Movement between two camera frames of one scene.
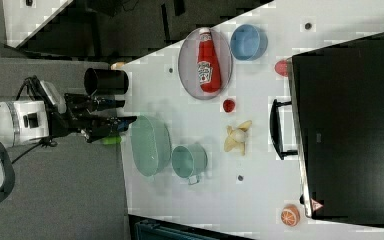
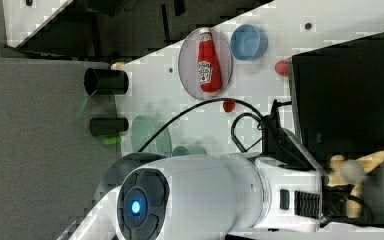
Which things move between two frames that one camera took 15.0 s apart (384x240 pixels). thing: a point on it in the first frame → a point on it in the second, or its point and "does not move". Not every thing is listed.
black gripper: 82,114 → 333,201
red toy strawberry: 228,105 does not move
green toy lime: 112,140 does not move
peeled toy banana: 237,138 → 351,172
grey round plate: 188,63 does not move
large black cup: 105,82 does not move
